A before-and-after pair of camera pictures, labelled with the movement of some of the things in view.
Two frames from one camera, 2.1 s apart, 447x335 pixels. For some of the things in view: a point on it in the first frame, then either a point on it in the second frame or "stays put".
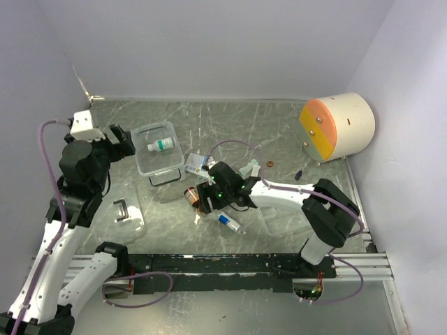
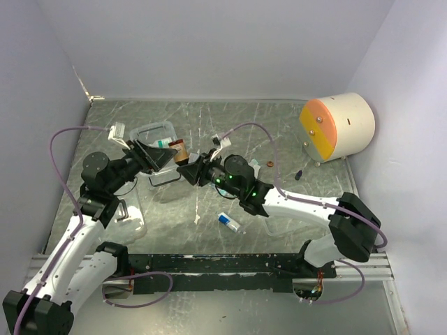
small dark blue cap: (298, 175) stays put
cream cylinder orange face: (337, 127) stays put
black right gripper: (204, 190) to (196, 172)
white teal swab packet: (252, 169) stays put
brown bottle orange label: (193, 197) to (181, 157)
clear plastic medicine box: (159, 156) stays put
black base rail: (272, 273) stays put
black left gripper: (123, 147) to (150, 158)
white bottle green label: (160, 145) stays put
